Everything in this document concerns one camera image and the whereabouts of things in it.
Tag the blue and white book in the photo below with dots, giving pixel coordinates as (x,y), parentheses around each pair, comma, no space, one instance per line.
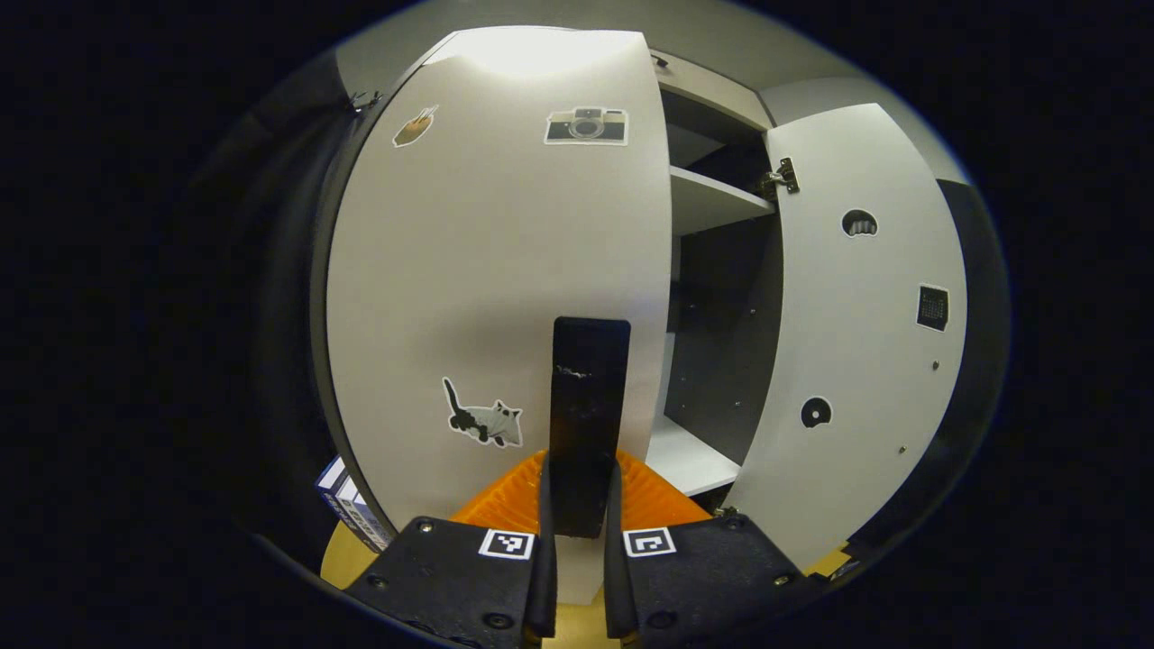
(365,523)
(332,482)

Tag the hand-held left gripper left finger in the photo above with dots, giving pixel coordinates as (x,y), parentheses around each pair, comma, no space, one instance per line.
(544,577)

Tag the metal door hinge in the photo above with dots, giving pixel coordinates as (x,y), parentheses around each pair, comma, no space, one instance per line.
(780,178)

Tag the small black clip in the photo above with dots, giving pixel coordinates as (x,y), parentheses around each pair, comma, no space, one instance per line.
(365,100)

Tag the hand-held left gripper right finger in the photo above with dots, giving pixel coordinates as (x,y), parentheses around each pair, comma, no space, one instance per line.
(616,586)

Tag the cabinet door with camera sticker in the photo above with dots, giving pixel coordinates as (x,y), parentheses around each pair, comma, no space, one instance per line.
(487,270)

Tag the grey double-door shoe cabinet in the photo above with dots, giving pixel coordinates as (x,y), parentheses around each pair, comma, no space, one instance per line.
(721,361)

